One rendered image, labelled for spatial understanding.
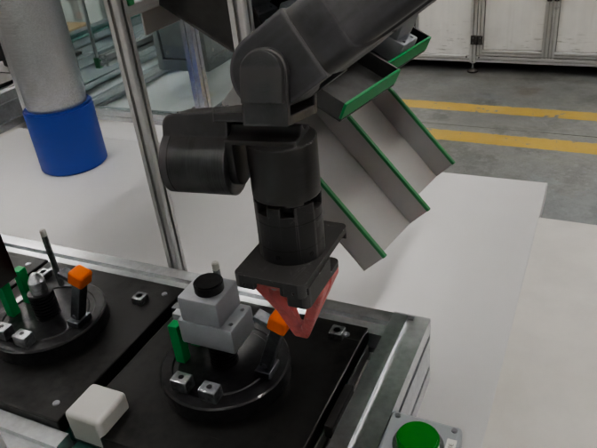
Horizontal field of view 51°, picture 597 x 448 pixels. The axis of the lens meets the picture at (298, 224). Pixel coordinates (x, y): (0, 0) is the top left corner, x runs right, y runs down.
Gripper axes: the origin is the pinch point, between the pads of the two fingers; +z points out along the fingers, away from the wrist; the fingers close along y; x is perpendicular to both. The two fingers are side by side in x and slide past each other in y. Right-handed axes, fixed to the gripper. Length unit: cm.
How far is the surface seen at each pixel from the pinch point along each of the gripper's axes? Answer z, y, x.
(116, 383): 9.5, 4.6, -21.0
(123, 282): 9.5, -11.5, -32.6
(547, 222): 20, -60, 18
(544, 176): 104, -252, 8
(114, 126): 20, -84, -95
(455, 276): 19.9, -40.4, 6.7
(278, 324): -0.5, 0.5, -2.1
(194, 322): 0.8, 1.6, -11.1
